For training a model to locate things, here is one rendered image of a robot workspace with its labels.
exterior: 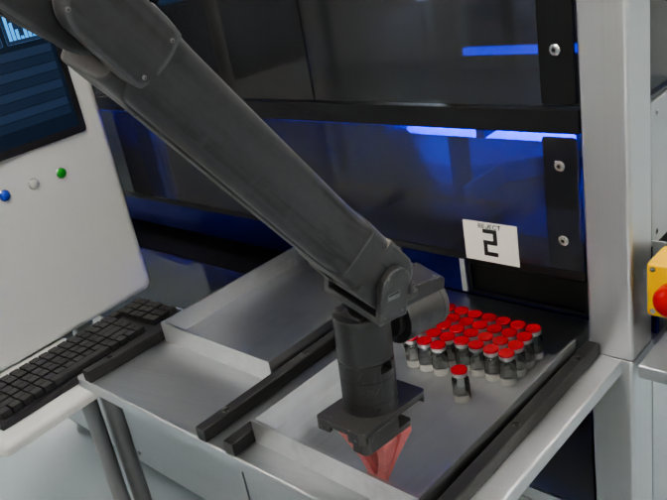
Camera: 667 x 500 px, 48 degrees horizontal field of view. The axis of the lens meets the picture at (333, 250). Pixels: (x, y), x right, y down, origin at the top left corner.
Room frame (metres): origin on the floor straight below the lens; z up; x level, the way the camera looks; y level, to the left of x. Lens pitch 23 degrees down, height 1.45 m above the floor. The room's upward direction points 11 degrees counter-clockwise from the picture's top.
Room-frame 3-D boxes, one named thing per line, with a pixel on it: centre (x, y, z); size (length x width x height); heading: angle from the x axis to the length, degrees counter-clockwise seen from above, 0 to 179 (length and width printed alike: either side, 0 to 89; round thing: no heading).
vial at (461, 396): (0.79, -0.13, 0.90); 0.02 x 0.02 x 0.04
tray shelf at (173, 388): (0.96, 0.02, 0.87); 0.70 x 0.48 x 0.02; 44
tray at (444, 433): (0.81, -0.07, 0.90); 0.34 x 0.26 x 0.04; 133
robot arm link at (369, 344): (0.66, -0.02, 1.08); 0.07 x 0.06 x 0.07; 127
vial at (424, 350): (0.88, -0.10, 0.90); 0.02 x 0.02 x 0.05
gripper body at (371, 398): (0.65, -0.01, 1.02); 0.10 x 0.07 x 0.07; 133
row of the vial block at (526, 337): (0.90, -0.17, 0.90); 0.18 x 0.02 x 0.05; 43
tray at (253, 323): (1.13, 0.09, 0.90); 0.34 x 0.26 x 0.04; 134
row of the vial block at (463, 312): (0.92, -0.19, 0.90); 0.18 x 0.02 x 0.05; 43
